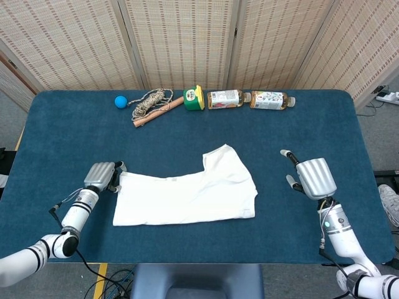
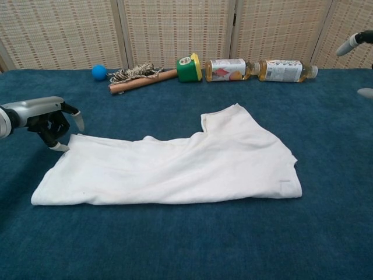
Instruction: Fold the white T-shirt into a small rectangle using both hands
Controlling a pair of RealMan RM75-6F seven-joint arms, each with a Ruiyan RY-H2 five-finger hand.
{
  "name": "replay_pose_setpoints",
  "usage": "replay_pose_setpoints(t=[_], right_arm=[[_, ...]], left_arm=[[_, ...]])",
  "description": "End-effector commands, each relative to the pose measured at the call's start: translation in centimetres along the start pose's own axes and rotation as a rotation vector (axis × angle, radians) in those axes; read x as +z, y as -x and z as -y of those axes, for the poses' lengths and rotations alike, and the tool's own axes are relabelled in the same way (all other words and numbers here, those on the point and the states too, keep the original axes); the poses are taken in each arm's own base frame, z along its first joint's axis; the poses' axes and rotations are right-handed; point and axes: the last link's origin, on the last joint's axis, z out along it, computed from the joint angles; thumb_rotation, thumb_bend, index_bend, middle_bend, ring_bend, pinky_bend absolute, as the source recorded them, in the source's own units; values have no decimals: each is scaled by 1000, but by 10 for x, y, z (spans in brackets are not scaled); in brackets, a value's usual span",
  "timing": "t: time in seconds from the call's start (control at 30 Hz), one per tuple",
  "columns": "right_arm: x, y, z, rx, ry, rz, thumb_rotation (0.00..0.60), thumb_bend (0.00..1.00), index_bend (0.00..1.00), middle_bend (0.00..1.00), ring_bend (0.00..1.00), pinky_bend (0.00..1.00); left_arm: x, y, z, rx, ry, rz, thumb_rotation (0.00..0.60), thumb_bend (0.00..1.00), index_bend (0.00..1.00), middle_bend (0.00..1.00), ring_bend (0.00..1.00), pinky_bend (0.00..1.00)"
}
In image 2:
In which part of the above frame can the woven folding screen panel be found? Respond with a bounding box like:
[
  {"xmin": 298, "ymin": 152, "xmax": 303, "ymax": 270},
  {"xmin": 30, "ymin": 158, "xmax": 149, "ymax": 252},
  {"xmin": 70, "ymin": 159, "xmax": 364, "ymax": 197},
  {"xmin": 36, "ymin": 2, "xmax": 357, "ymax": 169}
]
[
  {"xmin": 230, "ymin": 0, "xmax": 336, "ymax": 69},
  {"xmin": 310, "ymin": 0, "xmax": 373, "ymax": 69},
  {"xmin": 0, "ymin": 0, "xmax": 129, "ymax": 71},
  {"xmin": 118, "ymin": 0, "xmax": 237, "ymax": 71}
]

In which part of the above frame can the beige brown rope bundle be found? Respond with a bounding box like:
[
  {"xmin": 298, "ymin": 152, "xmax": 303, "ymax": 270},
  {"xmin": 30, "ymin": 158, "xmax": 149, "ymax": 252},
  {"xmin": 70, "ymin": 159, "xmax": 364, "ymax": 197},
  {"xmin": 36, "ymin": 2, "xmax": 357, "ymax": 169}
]
[{"xmin": 106, "ymin": 62, "xmax": 164, "ymax": 83}]

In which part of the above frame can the tea bottle with fruit label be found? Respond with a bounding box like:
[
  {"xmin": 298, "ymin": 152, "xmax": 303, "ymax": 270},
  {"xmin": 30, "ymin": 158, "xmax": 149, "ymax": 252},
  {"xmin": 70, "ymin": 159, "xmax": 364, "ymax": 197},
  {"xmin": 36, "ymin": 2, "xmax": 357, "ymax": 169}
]
[{"xmin": 205, "ymin": 58, "xmax": 261, "ymax": 83}]

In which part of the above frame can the blue ball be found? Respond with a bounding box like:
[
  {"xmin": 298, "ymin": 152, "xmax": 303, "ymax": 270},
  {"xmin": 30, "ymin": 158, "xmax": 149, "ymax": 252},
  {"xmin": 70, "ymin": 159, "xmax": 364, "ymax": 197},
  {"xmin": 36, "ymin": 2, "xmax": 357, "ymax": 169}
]
[{"xmin": 92, "ymin": 64, "xmax": 106, "ymax": 81}]

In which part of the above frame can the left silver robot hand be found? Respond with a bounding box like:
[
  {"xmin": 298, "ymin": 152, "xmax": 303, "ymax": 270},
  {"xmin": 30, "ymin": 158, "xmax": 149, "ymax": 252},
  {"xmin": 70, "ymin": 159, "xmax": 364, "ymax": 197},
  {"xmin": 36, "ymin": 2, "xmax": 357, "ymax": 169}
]
[{"xmin": 0, "ymin": 96, "xmax": 85, "ymax": 152}]

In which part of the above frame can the tea bottle with white label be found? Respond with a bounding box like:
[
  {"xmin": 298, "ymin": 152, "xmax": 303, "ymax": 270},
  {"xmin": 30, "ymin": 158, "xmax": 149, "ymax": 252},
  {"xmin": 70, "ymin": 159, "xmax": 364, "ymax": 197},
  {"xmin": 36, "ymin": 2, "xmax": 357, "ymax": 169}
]
[{"xmin": 258, "ymin": 59, "xmax": 319, "ymax": 83}]

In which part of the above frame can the blue table cover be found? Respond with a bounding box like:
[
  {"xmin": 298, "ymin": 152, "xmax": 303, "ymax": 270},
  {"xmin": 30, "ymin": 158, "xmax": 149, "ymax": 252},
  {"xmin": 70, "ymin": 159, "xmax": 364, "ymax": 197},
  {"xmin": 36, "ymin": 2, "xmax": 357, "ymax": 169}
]
[{"xmin": 0, "ymin": 68, "xmax": 373, "ymax": 280}]

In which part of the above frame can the wooden stick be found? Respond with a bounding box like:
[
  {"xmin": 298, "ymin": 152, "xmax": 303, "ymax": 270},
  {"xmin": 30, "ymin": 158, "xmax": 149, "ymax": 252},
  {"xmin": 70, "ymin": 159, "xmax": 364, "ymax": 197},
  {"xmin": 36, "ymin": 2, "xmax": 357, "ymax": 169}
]
[{"xmin": 108, "ymin": 69, "xmax": 178, "ymax": 96}]

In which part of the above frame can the white T-shirt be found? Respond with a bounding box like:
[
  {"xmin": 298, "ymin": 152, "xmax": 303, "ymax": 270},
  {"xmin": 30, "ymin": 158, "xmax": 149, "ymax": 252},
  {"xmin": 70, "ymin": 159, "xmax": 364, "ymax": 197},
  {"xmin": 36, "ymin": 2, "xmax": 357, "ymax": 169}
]
[{"xmin": 30, "ymin": 103, "xmax": 302, "ymax": 207}]

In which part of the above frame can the green container with yellow lid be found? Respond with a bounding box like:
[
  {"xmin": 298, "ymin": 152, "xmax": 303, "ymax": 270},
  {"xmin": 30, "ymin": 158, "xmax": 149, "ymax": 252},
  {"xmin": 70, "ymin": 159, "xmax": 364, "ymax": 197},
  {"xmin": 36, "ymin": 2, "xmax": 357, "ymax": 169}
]
[{"xmin": 176, "ymin": 52, "xmax": 203, "ymax": 83}]

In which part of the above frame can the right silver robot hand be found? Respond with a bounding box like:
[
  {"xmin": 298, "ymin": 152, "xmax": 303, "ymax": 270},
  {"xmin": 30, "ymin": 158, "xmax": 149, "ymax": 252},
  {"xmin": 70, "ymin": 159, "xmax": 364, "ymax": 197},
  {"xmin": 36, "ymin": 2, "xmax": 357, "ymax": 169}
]
[{"xmin": 336, "ymin": 29, "xmax": 373, "ymax": 102}]

